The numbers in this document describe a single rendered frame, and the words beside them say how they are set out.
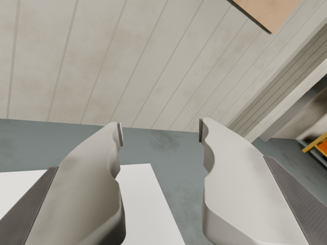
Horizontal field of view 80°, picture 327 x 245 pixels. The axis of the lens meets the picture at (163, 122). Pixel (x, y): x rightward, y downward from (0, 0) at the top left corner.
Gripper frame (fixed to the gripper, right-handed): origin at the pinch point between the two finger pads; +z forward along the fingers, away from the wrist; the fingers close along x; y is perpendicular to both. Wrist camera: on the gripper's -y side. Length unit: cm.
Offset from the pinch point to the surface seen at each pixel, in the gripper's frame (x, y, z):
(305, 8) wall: 122, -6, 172
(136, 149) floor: -22, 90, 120
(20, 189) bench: -26.1, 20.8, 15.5
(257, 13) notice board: 72, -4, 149
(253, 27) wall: 75, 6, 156
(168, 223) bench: 0.4, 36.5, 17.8
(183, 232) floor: 11, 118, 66
